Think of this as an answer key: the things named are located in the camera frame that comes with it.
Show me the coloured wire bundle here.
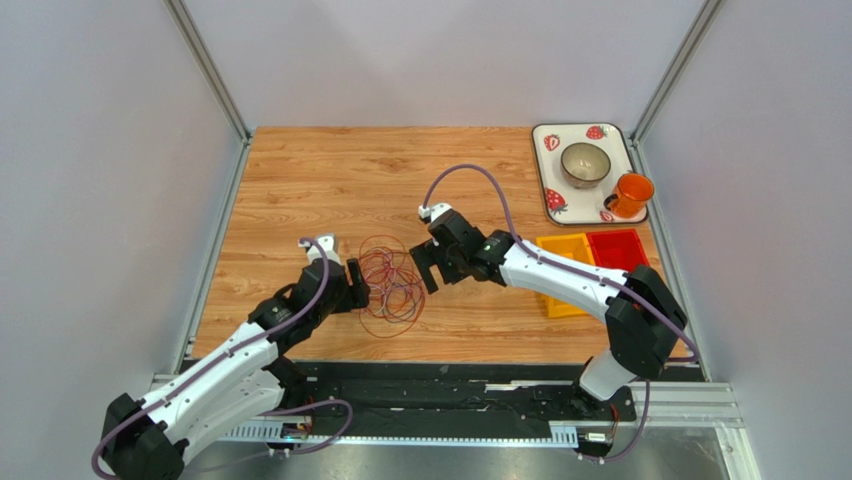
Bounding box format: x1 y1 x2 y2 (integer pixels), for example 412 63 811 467
357 234 428 339

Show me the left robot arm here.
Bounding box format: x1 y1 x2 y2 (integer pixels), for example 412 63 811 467
91 256 369 479

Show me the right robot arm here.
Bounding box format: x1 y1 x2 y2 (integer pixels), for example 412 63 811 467
410 203 688 401

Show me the yellow plastic bin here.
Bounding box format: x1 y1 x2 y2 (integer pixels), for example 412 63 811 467
535 234 596 319

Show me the strawberry pattern tray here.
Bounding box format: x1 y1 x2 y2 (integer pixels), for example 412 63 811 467
531 123 648 226

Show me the beige ceramic bowl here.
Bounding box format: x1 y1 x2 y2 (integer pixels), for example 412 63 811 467
560 142 612 189

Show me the red plastic bin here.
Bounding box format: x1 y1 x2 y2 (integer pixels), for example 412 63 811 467
586 229 650 271

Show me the orange mug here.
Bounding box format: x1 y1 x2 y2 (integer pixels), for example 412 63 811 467
604 172 655 218

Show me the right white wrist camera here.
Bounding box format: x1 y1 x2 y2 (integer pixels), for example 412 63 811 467
417 202 452 224

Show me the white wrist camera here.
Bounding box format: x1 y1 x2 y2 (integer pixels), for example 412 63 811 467
298 233 343 265
417 202 452 224

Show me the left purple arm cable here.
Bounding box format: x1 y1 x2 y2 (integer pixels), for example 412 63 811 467
91 236 355 480

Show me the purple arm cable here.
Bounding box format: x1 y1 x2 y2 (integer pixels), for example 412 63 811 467
91 236 355 480
421 163 700 464

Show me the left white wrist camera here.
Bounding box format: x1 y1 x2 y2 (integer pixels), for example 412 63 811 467
298 233 343 265

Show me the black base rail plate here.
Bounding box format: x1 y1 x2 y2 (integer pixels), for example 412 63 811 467
295 360 641 440

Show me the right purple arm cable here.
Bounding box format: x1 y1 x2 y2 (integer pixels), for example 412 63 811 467
421 163 700 464

